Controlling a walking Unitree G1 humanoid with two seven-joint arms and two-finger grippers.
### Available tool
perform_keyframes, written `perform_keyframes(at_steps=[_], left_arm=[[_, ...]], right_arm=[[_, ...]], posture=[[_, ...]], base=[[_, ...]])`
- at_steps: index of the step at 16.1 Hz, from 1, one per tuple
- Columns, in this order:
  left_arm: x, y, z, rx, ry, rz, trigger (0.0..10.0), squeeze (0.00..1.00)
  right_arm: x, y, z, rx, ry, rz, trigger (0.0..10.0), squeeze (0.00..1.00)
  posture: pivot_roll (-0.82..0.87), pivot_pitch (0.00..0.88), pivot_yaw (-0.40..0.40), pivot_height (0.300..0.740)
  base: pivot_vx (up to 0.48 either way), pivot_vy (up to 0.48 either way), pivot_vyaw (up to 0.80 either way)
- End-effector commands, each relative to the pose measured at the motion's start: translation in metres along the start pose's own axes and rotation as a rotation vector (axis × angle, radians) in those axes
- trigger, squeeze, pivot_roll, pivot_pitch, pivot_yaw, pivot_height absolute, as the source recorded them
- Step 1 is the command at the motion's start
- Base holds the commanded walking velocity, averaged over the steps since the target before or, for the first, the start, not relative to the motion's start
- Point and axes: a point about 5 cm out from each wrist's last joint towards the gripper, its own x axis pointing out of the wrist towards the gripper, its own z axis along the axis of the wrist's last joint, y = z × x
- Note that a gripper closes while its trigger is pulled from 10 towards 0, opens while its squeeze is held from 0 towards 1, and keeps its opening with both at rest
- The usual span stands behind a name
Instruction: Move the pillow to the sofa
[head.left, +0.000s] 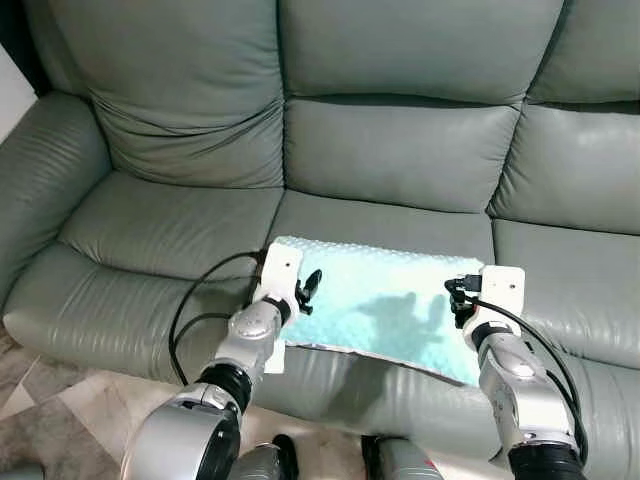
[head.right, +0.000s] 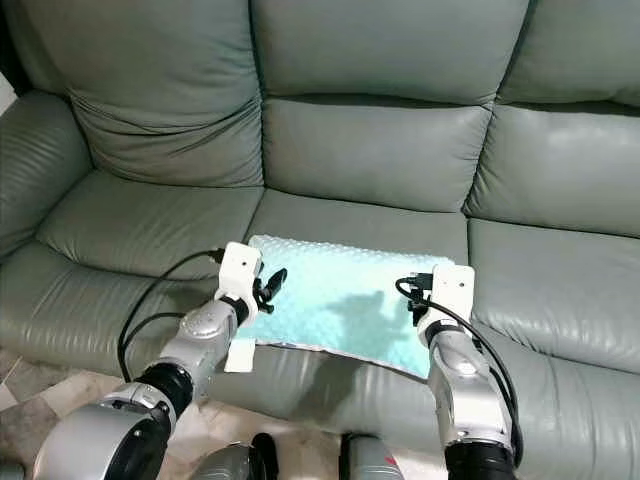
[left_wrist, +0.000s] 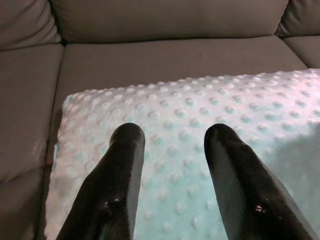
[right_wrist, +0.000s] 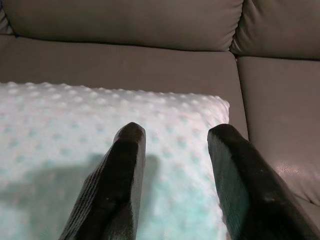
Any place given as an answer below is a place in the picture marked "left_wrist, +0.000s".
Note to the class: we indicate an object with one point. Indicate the mint dotted pillow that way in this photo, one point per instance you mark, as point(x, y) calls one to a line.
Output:
point(187, 112)

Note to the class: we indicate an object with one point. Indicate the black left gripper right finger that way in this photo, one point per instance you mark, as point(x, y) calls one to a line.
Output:
point(245, 190)

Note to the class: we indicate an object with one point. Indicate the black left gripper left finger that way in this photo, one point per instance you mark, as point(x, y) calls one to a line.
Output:
point(117, 175)

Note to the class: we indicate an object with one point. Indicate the grey-green leather sofa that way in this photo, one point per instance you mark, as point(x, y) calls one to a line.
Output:
point(162, 55)

